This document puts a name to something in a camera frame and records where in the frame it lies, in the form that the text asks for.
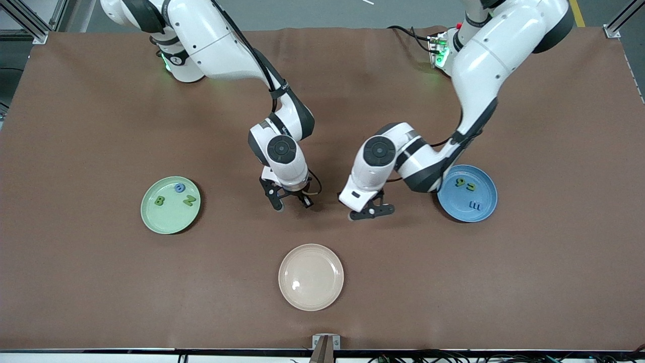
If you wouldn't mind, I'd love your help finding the beige plate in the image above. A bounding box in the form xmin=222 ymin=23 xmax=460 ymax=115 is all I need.
xmin=278 ymin=244 xmax=345 ymax=312

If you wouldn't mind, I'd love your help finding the blue plate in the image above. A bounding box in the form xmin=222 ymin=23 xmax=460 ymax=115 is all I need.
xmin=437 ymin=164 xmax=498 ymax=223

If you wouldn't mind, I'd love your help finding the green plate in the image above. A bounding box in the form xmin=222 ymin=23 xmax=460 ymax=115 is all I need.
xmin=141 ymin=176 xmax=202 ymax=235

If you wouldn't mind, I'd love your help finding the metal base connector plate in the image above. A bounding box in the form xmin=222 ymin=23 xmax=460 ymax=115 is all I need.
xmin=427 ymin=31 xmax=450 ymax=69

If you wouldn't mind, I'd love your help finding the brown table mat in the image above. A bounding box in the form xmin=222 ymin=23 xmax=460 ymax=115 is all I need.
xmin=0 ymin=26 xmax=645 ymax=352

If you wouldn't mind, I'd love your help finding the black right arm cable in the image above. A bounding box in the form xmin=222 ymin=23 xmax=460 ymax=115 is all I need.
xmin=212 ymin=0 xmax=324 ymax=196

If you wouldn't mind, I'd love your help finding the grey metal mount bracket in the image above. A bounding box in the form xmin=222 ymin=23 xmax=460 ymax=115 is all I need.
xmin=312 ymin=334 xmax=341 ymax=363

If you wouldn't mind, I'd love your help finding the black cable bundle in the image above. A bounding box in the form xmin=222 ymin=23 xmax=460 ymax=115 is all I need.
xmin=368 ymin=344 xmax=645 ymax=363

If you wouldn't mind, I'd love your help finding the black base cable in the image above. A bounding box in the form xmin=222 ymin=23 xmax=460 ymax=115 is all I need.
xmin=387 ymin=25 xmax=434 ymax=53

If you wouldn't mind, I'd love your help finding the aluminium frame profile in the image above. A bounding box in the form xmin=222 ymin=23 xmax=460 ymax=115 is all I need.
xmin=604 ymin=0 xmax=645 ymax=39
xmin=0 ymin=0 xmax=69 ymax=45

